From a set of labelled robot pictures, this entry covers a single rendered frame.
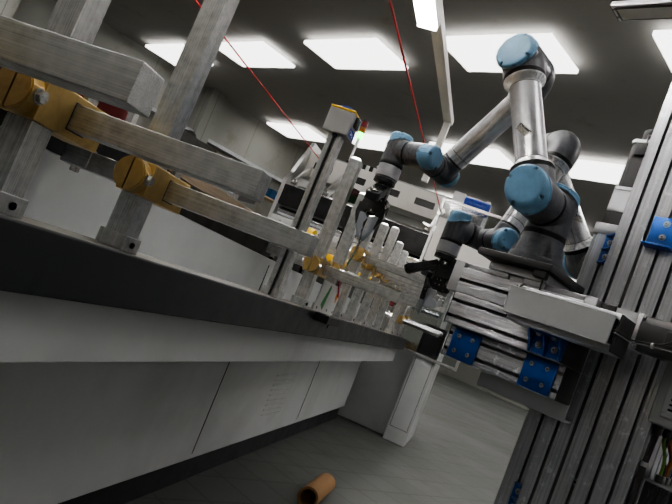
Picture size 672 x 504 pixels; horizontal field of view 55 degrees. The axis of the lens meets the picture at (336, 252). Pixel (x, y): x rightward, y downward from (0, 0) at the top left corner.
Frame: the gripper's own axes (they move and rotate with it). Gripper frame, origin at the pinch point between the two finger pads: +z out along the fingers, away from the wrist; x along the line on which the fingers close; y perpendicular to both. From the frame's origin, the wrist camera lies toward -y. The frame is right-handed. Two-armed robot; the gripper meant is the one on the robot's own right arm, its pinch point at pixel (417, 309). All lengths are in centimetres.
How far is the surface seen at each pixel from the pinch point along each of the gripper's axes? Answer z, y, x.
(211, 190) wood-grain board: -6, -49, -71
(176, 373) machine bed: 42, -50, -46
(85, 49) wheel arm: -1, -8, -176
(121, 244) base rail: 12, -28, -131
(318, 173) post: -21, -30, -57
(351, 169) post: -30, -30, -31
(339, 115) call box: -37, -30, -59
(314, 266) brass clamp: 0.6, -28.5, -33.4
